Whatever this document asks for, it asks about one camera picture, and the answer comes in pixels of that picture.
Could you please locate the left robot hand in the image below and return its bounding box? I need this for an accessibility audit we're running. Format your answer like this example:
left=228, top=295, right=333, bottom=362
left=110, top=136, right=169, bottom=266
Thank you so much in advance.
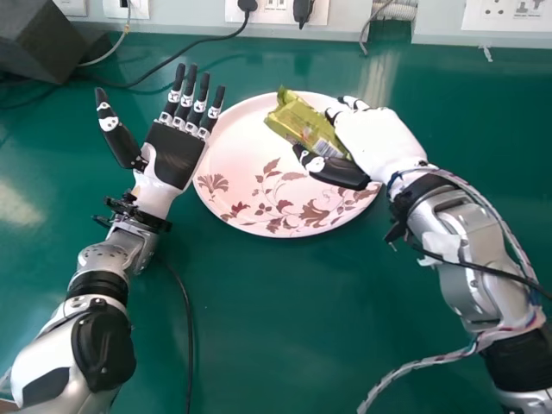
left=92, top=62, right=228, bottom=234

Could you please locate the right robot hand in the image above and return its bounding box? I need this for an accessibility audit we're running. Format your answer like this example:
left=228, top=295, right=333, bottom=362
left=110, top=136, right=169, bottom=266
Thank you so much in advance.
left=292, top=95, right=459, bottom=209

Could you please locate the yellow-green biscuit packet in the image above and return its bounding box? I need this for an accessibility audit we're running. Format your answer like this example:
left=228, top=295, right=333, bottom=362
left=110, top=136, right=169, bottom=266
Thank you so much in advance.
left=263, top=85, right=353, bottom=161

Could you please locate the plate with brown leaf pattern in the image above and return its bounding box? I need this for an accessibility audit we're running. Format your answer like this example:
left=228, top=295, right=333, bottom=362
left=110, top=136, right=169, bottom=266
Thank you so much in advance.
left=191, top=90, right=385, bottom=238

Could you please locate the white corrugated conduit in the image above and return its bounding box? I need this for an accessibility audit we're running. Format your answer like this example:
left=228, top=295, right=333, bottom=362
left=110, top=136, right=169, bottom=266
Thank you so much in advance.
left=371, top=0, right=420, bottom=21

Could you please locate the black adapter plug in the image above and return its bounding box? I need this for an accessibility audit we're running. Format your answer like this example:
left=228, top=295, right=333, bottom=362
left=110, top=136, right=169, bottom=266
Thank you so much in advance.
left=292, top=0, right=318, bottom=30

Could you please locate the white double socket strip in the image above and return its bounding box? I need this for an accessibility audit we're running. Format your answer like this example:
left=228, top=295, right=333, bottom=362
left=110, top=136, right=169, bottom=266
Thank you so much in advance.
left=460, top=0, right=552, bottom=32

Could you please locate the white socket strip with plugs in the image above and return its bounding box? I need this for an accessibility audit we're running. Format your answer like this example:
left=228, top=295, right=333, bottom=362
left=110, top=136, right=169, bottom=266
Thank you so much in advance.
left=224, top=0, right=330, bottom=26

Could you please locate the dark grey box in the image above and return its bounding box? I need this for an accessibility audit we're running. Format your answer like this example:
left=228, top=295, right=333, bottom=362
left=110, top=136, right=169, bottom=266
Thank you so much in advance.
left=0, top=0, right=90, bottom=85

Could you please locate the grey cable from conduit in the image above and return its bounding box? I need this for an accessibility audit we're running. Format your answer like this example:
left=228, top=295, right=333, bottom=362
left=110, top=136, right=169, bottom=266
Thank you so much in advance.
left=358, top=0, right=396, bottom=56

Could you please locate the light grey cable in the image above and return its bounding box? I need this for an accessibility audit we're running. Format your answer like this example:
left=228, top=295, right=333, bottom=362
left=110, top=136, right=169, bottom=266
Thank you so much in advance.
left=77, top=0, right=133, bottom=68

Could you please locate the white socket with grey cable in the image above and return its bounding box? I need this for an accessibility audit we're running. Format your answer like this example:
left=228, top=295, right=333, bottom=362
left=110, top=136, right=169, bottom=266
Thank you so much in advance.
left=102, top=0, right=152, bottom=21

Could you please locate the black plug cable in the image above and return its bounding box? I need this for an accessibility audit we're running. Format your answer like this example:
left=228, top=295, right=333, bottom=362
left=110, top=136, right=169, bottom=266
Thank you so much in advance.
left=97, top=10, right=252, bottom=90

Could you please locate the black cable beside arm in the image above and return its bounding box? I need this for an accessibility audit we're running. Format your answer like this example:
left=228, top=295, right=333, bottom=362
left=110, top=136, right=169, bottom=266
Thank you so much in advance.
left=153, top=254, right=195, bottom=414

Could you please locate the black cable across forearm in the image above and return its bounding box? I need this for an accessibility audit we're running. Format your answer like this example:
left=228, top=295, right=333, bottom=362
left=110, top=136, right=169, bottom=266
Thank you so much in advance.
left=411, top=243, right=552, bottom=303

